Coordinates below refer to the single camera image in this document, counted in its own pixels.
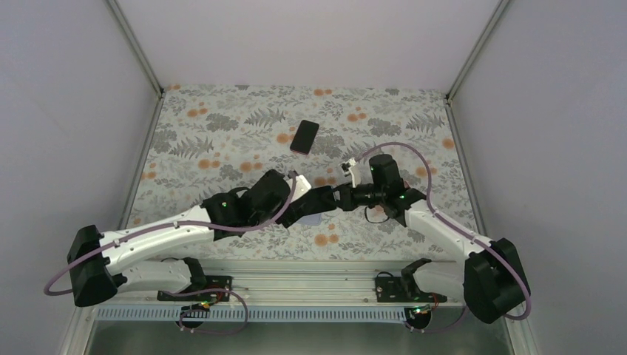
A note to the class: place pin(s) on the black phone pink edge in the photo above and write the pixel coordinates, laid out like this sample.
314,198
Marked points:
304,137

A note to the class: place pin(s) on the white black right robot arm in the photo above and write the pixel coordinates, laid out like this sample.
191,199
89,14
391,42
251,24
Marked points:
485,275

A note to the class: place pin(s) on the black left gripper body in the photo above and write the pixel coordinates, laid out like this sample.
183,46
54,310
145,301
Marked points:
287,217

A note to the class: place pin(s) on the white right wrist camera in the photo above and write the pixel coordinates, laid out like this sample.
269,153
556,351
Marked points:
350,170

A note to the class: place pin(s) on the grey slotted cable duct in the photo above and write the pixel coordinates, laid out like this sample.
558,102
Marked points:
223,313

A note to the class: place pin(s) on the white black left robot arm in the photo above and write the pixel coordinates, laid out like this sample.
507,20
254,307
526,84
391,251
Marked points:
103,264

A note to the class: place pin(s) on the floral patterned table mat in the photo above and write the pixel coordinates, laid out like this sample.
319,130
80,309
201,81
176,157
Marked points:
213,138

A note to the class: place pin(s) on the aluminium corner post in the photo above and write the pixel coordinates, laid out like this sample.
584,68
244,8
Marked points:
485,35
135,46

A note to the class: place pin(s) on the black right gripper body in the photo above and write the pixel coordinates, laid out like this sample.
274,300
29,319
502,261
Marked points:
352,203

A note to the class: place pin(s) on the aluminium front rail frame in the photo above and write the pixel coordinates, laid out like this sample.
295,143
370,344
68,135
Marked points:
296,284

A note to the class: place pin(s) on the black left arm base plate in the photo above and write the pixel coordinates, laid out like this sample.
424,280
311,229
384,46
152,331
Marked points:
196,293

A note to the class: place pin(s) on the black phone teal edge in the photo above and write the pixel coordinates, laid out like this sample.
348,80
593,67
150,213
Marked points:
315,201

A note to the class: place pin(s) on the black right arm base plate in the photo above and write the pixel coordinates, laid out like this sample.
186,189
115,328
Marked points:
392,289

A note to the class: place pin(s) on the right aluminium corner post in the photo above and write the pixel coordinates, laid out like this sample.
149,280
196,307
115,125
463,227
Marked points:
485,35

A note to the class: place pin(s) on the left aluminium corner post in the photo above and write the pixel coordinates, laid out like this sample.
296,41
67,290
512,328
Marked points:
135,46

